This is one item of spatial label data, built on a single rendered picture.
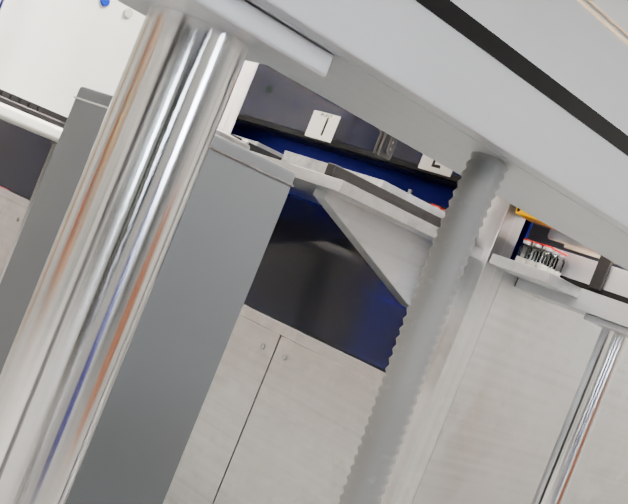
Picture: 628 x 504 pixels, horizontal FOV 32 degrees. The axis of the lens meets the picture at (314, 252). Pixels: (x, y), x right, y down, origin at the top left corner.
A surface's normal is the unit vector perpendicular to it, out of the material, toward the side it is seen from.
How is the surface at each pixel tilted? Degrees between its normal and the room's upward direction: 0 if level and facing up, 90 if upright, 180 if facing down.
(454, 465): 90
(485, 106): 90
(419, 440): 90
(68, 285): 90
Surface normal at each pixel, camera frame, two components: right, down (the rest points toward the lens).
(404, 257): 0.65, 0.26
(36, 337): -0.43, -0.18
